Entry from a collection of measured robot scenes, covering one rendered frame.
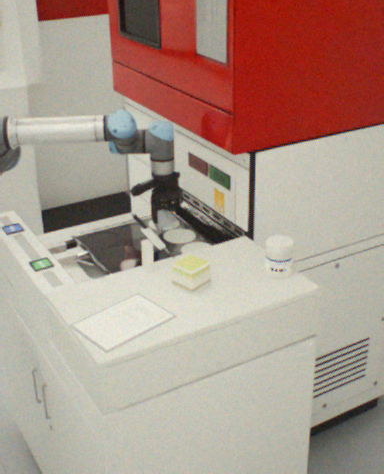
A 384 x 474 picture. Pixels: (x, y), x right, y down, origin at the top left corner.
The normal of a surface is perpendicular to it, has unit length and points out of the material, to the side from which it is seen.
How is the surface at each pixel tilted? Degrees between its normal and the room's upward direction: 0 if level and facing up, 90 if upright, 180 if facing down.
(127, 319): 0
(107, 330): 0
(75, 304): 0
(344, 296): 90
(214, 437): 90
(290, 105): 90
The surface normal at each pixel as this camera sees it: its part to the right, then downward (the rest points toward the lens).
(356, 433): -0.01, -0.90
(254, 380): 0.50, 0.37
